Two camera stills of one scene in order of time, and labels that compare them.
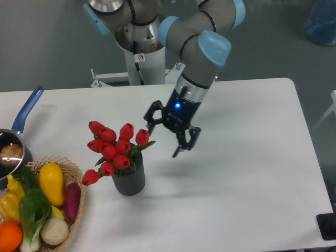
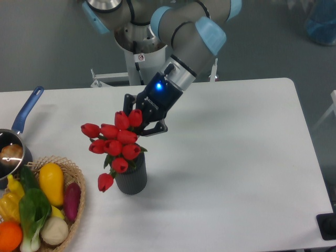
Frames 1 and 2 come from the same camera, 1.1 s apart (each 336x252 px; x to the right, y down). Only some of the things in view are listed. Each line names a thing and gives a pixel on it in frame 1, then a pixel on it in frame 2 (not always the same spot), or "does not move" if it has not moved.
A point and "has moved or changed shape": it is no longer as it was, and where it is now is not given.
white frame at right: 333,97 does not move
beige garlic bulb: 54,231 does not move
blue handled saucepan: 14,154 does not move
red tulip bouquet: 117,153 has moved or changed shape
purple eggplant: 72,198 does not move
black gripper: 179,112 -> 154,102
